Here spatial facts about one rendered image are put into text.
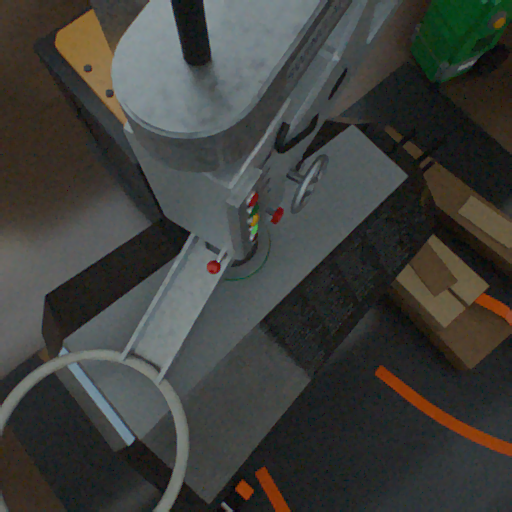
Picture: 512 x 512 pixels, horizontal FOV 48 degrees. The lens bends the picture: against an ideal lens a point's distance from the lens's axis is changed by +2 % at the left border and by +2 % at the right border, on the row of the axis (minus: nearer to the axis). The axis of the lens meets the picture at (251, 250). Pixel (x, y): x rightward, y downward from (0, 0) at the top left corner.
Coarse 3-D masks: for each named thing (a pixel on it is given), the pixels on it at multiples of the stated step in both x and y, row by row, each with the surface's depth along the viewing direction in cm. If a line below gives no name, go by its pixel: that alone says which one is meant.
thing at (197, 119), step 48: (240, 0) 82; (288, 0) 82; (336, 0) 86; (144, 48) 80; (240, 48) 80; (288, 48) 80; (144, 96) 78; (192, 96) 77; (240, 96) 77; (144, 144) 84; (192, 144) 78; (240, 144) 83
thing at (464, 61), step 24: (432, 0) 251; (456, 0) 237; (480, 0) 227; (504, 0) 224; (432, 24) 252; (456, 24) 240; (480, 24) 234; (504, 24) 244; (432, 48) 259; (456, 48) 249; (480, 48) 254; (504, 48) 258; (432, 72) 265; (456, 72) 265; (480, 72) 266
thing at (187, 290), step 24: (192, 240) 143; (192, 264) 146; (168, 288) 146; (192, 288) 146; (216, 288) 144; (168, 312) 147; (192, 312) 146; (144, 336) 148; (168, 336) 147; (120, 360) 144; (168, 360) 142
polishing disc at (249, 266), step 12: (264, 228) 161; (204, 240) 160; (264, 240) 160; (216, 252) 159; (252, 252) 159; (264, 252) 159; (240, 264) 158; (252, 264) 158; (228, 276) 157; (240, 276) 157
